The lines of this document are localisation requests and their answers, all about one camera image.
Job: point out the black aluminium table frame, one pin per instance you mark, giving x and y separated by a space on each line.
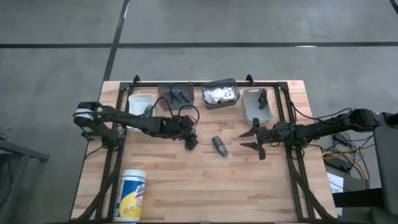
199 84

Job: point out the black power strip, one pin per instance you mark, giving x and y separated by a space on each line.
339 163

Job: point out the white paper sheet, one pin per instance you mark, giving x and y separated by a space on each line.
335 183

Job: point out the dark grey side table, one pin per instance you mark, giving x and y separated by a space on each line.
387 161

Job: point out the grey metal stand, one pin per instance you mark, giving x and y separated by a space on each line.
18 155

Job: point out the white paper ball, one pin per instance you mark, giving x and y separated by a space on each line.
228 92

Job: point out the white plastic bin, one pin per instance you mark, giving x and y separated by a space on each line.
138 102

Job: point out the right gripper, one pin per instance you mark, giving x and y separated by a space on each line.
267 137

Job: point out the small black bottle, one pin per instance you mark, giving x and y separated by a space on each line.
262 101

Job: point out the light grey plastic bin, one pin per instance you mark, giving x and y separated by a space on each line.
253 109

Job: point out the smoky transparent plastic bin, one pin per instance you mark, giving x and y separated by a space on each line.
190 105
206 84

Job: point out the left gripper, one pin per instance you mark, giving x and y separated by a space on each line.
182 127

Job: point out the white yellow wipes canister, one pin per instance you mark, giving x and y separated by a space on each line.
130 196

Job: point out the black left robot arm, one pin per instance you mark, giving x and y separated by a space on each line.
124 117

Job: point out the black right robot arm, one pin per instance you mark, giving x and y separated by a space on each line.
326 127

